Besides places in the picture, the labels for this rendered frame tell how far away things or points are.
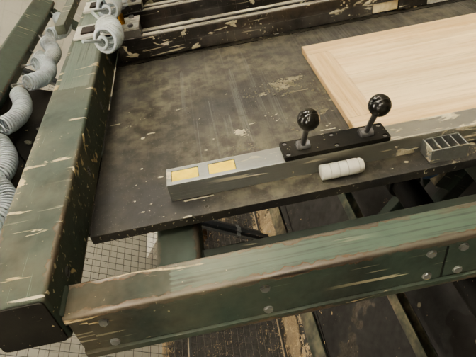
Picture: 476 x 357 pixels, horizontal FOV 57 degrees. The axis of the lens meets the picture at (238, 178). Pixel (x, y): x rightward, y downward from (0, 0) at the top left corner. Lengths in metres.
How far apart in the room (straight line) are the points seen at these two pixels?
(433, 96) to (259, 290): 0.60
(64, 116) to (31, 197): 0.26
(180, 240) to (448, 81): 0.69
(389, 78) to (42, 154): 0.77
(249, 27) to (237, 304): 0.93
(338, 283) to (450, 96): 0.53
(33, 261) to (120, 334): 0.16
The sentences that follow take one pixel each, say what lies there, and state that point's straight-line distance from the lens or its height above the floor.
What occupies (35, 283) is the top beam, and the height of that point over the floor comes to 1.86.
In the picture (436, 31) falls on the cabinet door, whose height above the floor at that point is 1.06.
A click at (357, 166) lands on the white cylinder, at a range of 0.82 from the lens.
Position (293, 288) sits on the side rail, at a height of 1.53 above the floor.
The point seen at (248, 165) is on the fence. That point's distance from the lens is 0.81.
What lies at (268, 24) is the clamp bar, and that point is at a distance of 1.40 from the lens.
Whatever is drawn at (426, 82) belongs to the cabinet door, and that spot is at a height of 1.18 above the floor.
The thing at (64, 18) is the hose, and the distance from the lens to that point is 1.03.
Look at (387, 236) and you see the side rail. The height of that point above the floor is 1.43.
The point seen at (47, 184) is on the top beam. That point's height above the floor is 1.88.
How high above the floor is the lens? 1.88
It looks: 22 degrees down
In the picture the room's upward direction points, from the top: 73 degrees counter-clockwise
